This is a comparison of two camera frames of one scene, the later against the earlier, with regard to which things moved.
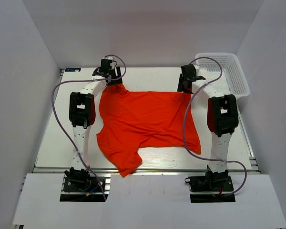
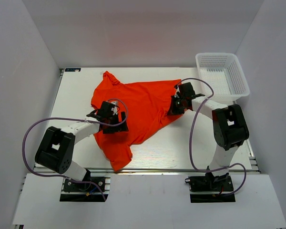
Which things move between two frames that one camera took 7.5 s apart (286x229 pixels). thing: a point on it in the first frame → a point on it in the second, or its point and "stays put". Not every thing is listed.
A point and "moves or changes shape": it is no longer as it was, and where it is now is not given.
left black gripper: [118, 72] → [122, 127]
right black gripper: [181, 88] → [173, 110]
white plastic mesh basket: [224, 71] stays put
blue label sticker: [76, 69] stays put
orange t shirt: [134, 120] moves or changes shape
